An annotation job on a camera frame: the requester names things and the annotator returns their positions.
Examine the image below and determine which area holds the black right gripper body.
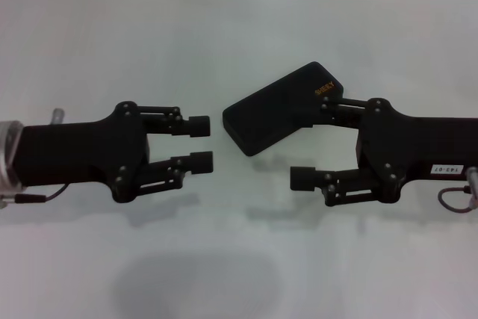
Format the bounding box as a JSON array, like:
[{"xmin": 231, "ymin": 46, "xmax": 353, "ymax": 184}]
[{"xmin": 354, "ymin": 97, "xmax": 478, "ymax": 204}]

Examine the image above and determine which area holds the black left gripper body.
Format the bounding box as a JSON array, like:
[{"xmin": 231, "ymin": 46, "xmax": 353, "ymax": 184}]
[{"xmin": 13, "ymin": 100, "xmax": 152, "ymax": 204}]

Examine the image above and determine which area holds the black glasses case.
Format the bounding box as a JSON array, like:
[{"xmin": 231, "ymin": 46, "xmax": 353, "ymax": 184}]
[{"xmin": 222, "ymin": 60, "xmax": 344, "ymax": 158}]

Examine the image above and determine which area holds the thin grey signal cable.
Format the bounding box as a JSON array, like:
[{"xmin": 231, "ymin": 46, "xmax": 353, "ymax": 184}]
[
  {"xmin": 437, "ymin": 185, "xmax": 477, "ymax": 213},
  {"xmin": 0, "ymin": 183, "xmax": 70, "ymax": 208}
]

